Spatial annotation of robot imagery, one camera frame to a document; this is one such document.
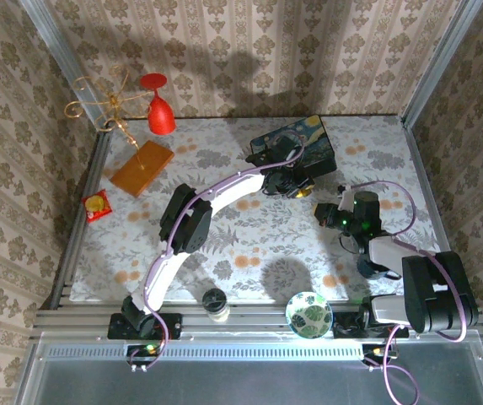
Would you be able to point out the left small controller board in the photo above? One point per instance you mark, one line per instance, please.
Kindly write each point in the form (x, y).
(144, 352)

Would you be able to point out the leaf pattern bowl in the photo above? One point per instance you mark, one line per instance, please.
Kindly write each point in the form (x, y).
(308, 315)

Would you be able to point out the starry night painted box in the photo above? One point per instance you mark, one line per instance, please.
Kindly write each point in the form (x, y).
(317, 143)

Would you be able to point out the floral fern table mat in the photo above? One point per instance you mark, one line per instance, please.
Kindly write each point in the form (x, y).
(241, 253)

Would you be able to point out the right small controller board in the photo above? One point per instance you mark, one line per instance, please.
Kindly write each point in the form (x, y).
(378, 352)

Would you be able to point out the glass jar black lid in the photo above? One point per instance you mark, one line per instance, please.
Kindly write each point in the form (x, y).
(215, 304)

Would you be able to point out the dark blue cup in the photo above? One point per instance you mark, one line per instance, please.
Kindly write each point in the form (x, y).
(367, 270)

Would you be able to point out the aluminium side rail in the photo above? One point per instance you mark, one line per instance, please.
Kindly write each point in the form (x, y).
(72, 240)
(435, 211)

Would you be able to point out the aluminium frame cross rail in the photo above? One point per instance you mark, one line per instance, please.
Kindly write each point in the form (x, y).
(258, 320)

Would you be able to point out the brass padlock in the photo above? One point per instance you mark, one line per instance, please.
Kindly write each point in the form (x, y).
(304, 193)

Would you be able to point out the red yellow snack packet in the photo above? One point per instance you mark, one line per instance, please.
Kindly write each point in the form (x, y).
(97, 205)

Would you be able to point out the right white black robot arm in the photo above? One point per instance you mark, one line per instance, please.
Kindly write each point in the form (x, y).
(435, 295)

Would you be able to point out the aluminium corner post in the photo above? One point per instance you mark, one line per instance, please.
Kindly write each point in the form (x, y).
(443, 57)
(62, 57)

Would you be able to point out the small controller board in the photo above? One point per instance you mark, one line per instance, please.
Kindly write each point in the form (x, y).
(144, 352)
(378, 352)

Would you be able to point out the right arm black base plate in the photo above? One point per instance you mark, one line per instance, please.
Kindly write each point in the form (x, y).
(344, 329)

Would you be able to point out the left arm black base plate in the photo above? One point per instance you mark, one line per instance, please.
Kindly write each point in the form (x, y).
(169, 325)

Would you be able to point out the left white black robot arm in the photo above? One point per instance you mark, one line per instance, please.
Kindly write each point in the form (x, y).
(232, 190)

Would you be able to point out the red wine glass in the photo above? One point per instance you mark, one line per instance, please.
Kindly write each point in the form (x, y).
(160, 114)

